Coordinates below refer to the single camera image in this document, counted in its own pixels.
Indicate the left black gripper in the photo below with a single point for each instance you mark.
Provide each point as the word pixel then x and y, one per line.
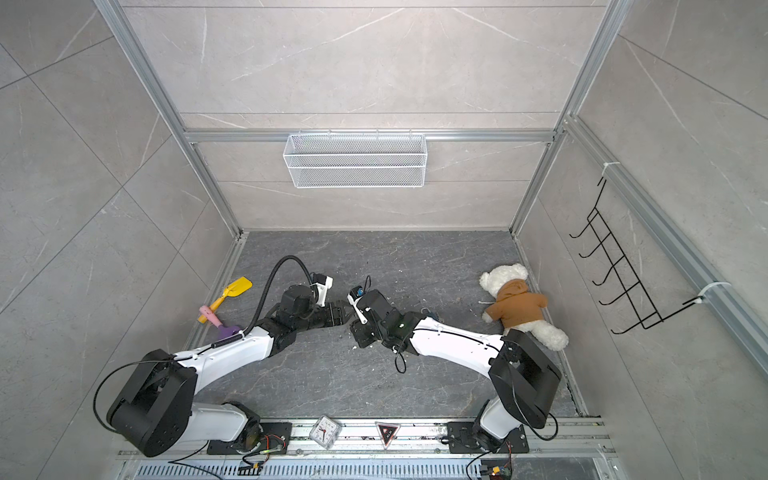
pixel 340 311

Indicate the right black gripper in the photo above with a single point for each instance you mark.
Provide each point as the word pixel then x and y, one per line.
pixel 358 331

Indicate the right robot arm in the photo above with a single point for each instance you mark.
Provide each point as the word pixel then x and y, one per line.
pixel 524 378

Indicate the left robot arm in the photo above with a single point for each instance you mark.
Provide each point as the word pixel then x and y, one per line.
pixel 156 409

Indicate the yellow toy shovel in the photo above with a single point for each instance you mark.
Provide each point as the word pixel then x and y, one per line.
pixel 236 288

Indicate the red triangle warning sign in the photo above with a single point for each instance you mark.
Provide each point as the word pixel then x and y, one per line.
pixel 387 432

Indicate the small white clock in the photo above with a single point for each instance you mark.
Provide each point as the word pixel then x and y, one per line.
pixel 325 432

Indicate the pink purple toy shovel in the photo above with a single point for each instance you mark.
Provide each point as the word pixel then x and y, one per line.
pixel 207 315

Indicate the white teddy bear brown hoodie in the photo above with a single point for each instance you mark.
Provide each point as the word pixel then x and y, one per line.
pixel 515 307

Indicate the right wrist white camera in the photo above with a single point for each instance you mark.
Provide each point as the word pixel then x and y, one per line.
pixel 353 297

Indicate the wrist white camera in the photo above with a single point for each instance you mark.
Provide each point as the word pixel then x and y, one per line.
pixel 320 284
pixel 353 297

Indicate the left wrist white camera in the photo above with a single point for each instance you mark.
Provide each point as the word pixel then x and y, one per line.
pixel 320 284

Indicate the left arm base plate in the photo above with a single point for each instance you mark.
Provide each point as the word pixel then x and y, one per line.
pixel 264 438

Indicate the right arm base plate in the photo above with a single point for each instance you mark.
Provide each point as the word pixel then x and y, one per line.
pixel 469 438

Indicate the white wire mesh basket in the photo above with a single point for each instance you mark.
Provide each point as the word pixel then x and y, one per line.
pixel 356 160

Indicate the black wire hook rack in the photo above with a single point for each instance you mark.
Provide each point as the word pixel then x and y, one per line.
pixel 620 268

